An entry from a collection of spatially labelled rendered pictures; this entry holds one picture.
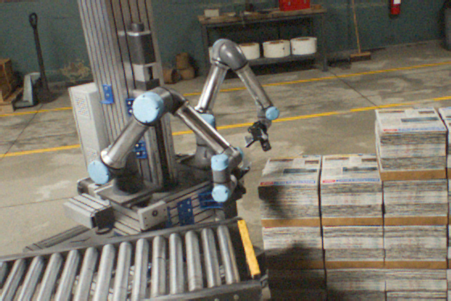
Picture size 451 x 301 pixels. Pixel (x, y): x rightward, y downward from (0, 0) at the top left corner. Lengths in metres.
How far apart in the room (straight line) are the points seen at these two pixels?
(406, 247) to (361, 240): 0.21
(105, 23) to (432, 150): 1.62
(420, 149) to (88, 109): 1.69
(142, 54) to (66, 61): 6.42
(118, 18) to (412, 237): 1.72
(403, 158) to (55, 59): 7.27
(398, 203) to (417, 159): 0.23
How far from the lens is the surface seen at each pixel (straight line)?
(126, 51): 2.99
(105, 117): 3.21
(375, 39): 9.75
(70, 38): 9.26
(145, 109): 2.49
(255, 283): 2.07
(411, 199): 2.77
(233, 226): 2.50
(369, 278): 2.96
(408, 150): 2.67
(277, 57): 8.68
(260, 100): 3.18
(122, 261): 2.36
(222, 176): 2.48
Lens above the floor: 1.91
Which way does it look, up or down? 20 degrees down
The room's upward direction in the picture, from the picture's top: 5 degrees counter-clockwise
